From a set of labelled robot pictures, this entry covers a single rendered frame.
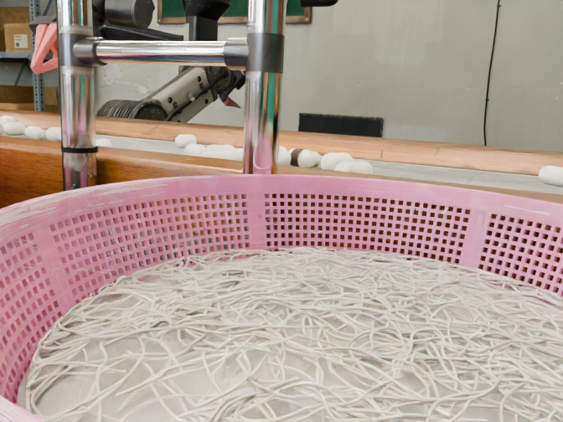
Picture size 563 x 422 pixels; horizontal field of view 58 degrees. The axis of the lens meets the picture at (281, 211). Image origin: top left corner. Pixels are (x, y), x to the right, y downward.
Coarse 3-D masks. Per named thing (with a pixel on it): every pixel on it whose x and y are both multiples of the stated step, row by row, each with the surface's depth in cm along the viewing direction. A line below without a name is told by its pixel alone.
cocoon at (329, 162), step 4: (328, 156) 51; (332, 156) 51; (336, 156) 51; (340, 156) 52; (344, 156) 52; (348, 156) 52; (324, 160) 51; (328, 160) 51; (332, 160) 51; (336, 160) 51; (340, 160) 51; (344, 160) 51; (348, 160) 52; (352, 160) 52; (324, 164) 51; (328, 164) 51; (332, 164) 51; (336, 164) 51; (324, 168) 51; (328, 168) 51; (332, 168) 51
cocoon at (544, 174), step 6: (546, 168) 54; (552, 168) 53; (558, 168) 53; (540, 174) 54; (546, 174) 54; (552, 174) 53; (558, 174) 52; (546, 180) 54; (552, 180) 53; (558, 180) 52
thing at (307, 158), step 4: (300, 152) 56; (304, 152) 55; (308, 152) 55; (312, 152) 56; (300, 156) 55; (304, 156) 55; (308, 156) 55; (312, 156) 55; (300, 160) 55; (304, 160) 55; (308, 160) 55; (312, 160) 55; (300, 164) 56; (304, 164) 55; (308, 164) 55; (312, 164) 56
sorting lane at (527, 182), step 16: (112, 144) 72; (128, 144) 73; (144, 144) 74; (160, 144) 75; (368, 160) 67; (400, 176) 55; (416, 176) 55; (432, 176) 56; (448, 176) 57; (464, 176) 57; (480, 176) 58; (496, 176) 59; (512, 176) 59; (528, 176) 60; (544, 192) 49; (560, 192) 49
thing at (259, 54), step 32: (64, 0) 35; (256, 0) 29; (64, 32) 35; (256, 32) 30; (64, 64) 36; (96, 64) 36; (192, 64) 33; (224, 64) 32; (256, 64) 30; (64, 96) 36; (256, 96) 31; (64, 128) 37; (256, 128) 31; (64, 160) 38; (256, 160) 31; (160, 256) 35
